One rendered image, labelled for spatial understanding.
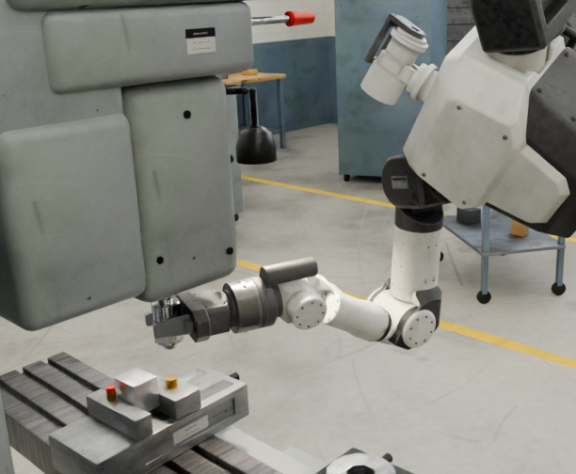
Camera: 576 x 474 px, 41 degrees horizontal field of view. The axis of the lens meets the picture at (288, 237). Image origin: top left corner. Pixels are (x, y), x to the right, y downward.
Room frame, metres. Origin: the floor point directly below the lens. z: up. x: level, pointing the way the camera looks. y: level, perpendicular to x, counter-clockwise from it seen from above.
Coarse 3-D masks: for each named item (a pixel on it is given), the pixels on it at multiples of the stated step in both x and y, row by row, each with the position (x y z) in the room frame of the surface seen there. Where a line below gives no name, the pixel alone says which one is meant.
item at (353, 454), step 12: (348, 456) 0.89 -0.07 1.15; (360, 456) 0.89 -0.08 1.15; (372, 456) 0.89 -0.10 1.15; (324, 468) 0.89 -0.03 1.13; (336, 468) 0.87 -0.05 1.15; (348, 468) 0.87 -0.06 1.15; (360, 468) 0.87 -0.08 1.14; (372, 468) 0.86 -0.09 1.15; (384, 468) 0.86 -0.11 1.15; (396, 468) 0.88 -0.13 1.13
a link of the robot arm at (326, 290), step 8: (312, 280) 1.32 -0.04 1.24; (320, 280) 1.32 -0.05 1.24; (320, 288) 1.32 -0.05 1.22; (328, 288) 1.31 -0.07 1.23; (336, 288) 1.32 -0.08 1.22; (328, 296) 1.31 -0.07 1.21; (336, 296) 1.30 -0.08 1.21; (344, 296) 1.30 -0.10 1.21; (328, 304) 1.30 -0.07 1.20; (336, 304) 1.29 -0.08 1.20; (344, 304) 1.29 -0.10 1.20; (328, 312) 1.29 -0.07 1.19; (336, 312) 1.28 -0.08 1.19; (344, 312) 1.28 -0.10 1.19; (328, 320) 1.28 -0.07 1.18; (336, 320) 1.28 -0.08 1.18
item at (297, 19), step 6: (288, 12) 1.25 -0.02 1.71; (294, 12) 1.25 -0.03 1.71; (300, 12) 1.26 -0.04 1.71; (306, 12) 1.27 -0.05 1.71; (312, 12) 1.28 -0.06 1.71; (252, 18) 1.19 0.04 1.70; (258, 18) 1.20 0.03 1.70; (264, 18) 1.21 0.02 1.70; (270, 18) 1.22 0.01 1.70; (276, 18) 1.23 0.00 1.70; (282, 18) 1.23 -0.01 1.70; (288, 18) 1.24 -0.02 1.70; (294, 18) 1.24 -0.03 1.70; (300, 18) 1.25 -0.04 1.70; (306, 18) 1.26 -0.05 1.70; (312, 18) 1.28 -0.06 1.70; (252, 24) 1.19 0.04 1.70; (258, 24) 1.20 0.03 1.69; (288, 24) 1.25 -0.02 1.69; (294, 24) 1.25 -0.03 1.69; (300, 24) 1.27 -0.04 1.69
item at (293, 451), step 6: (282, 450) 1.54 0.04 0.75; (288, 450) 1.54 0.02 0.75; (294, 450) 1.54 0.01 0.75; (300, 450) 1.54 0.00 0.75; (294, 456) 1.52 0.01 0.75; (300, 456) 1.51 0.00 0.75; (306, 456) 1.51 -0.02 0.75; (312, 456) 1.51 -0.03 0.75; (300, 462) 1.49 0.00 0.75; (306, 462) 1.49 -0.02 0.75; (312, 462) 1.49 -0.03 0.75; (318, 462) 1.49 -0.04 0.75; (324, 462) 1.49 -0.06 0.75; (318, 468) 1.46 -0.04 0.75
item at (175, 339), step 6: (180, 306) 1.18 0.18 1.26; (156, 312) 1.16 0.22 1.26; (162, 312) 1.15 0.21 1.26; (168, 312) 1.15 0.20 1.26; (174, 312) 1.16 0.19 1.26; (180, 312) 1.17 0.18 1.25; (156, 318) 1.16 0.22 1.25; (162, 318) 1.15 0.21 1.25; (168, 318) 1.15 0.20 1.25; (174, 336) 1.16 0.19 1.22; (180, 336) 1.17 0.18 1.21; (156, 342) 1.16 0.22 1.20; (162, 342) 1.15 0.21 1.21; (168, 342) 1.15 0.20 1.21; (174, 342) 1.16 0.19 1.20
